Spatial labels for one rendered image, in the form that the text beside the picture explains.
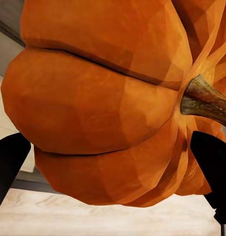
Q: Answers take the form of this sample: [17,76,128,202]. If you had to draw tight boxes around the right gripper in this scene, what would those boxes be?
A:
[204,192,226,225]

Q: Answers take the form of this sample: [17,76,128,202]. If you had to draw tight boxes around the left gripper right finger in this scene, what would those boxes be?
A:
[190,130,226,216]

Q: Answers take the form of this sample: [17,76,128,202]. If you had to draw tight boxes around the pumpkin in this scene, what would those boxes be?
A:
[174,130,226,196]
[0,0,226,208]

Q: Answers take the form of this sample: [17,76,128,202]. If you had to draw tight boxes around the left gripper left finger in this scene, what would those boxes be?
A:
[0,132,31,206]

